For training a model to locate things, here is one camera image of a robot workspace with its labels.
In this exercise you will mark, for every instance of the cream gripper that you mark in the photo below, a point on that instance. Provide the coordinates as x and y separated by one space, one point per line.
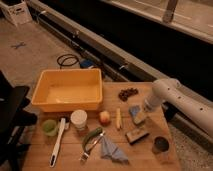
139 117

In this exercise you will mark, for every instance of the blue sponge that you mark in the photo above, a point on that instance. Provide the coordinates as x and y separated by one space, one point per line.
134 110

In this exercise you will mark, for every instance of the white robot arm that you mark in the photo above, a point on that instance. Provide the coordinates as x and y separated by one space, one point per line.
167 90

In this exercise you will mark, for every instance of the black board eraser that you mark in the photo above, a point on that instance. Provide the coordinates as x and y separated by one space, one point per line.
136 134

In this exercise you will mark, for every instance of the yellow banana piece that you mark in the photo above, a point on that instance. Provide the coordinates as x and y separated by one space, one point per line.
118 119

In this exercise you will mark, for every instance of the bunch of dark grapes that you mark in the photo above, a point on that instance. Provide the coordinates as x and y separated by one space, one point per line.
126 93

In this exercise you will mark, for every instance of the metal can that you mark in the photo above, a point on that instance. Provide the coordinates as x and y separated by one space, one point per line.
160 145

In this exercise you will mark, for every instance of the red yellow apple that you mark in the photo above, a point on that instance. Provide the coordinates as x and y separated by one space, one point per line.
104 118

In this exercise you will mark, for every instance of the blue cloth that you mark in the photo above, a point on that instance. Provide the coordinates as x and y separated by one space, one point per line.
110 150

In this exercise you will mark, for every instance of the white paper cup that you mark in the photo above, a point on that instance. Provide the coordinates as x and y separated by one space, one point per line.
79 119

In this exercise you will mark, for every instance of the blue floor device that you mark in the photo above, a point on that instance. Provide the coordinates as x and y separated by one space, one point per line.
86 64

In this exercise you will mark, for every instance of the yellow plastic tub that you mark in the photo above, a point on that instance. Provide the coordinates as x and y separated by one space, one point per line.
68 90

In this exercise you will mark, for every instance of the green plastic cup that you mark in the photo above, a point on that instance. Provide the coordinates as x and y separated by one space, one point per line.
50 127

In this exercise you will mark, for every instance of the black chair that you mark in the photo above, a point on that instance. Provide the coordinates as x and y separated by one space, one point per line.
13 120

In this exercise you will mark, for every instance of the white cardboard box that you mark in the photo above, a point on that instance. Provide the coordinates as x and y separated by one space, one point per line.
17 14

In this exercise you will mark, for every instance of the green handled peeler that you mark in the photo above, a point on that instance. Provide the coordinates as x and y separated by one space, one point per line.
90 141

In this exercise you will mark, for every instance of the white handled brush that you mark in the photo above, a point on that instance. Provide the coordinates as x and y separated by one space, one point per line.
57 144

